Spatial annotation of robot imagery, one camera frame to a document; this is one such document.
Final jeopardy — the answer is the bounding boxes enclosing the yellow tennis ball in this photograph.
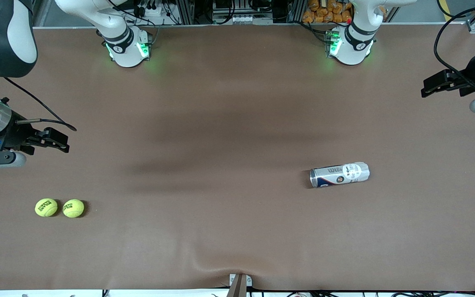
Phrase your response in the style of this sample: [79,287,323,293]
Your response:
[62,199,85,218]
[35,198,59,217]

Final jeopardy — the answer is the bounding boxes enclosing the tennis ball can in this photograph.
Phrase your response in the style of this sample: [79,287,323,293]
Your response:
[309,162,370,189]

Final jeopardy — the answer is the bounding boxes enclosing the orange snack bags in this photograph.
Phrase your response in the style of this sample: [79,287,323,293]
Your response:
[302,0,354,24]

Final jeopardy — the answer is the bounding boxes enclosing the white power strip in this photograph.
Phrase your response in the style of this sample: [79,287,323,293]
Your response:
[140,3,169,18]

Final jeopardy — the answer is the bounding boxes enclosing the brown table mat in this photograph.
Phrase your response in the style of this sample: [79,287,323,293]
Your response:
[0,23,475,292]

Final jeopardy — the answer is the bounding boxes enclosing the white terminal block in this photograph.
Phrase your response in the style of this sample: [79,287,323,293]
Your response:
[220,15,255,24]

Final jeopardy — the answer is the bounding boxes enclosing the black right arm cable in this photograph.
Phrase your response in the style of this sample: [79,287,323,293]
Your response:
[0,76,78,132]

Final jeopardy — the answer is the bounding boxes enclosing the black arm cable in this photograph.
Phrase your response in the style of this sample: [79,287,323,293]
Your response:
[433,3,475,91]
[0,76,78,132]

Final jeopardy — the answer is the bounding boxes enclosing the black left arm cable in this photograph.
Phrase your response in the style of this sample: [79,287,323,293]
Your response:
[433,3,475,91]

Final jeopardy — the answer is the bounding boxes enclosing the brown camera post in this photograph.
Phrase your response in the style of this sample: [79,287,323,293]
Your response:
[226,274,247,297]

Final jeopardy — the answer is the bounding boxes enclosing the grey table edge bracket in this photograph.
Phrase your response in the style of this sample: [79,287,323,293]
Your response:
[229,273,253,288]

